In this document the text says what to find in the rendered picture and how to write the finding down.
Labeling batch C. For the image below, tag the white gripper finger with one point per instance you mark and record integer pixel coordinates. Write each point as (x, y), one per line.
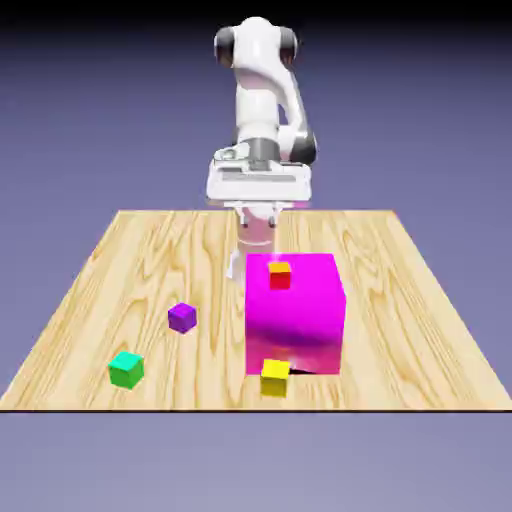
(244, 216)
(272, 216)

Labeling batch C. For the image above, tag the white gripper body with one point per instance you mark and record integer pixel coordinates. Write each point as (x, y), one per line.
(260, 188)

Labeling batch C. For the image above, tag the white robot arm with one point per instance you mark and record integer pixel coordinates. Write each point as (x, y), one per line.
(256, 60)

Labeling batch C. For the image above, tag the small red cube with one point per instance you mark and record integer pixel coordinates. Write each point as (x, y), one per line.
(280, 279)

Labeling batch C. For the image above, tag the small purple cube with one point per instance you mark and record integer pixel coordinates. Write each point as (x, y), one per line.
(182, 318)

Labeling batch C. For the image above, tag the small yellow cube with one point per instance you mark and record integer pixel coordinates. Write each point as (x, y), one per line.
(274, 380)

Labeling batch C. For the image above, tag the small green cube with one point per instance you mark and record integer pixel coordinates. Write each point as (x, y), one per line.
(126, 372)

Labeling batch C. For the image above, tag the large magenta box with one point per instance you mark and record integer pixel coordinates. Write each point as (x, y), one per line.
(304, 312)

